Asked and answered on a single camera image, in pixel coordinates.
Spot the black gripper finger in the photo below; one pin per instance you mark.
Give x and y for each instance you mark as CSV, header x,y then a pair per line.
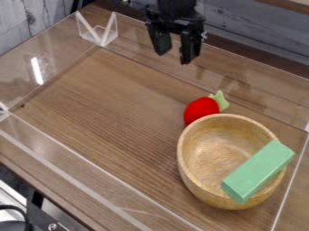
x,y
161,38
190,45

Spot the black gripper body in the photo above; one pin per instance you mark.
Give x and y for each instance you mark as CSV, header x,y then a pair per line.
x,y
173,16

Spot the red plush strawberry toy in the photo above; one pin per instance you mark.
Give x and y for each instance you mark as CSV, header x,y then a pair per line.
x,y
205,106

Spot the wooden bowl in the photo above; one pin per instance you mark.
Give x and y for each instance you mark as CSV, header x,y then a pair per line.
x,y
214,146

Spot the green rectangular block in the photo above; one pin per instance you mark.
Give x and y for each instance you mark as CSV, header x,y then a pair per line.
x,y
250,177

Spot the clear acrylic corner bracket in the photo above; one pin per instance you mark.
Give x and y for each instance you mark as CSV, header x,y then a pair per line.
x,y
98,34

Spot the black metal table bracket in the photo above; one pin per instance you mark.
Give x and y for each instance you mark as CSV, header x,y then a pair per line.
x,y
47,216

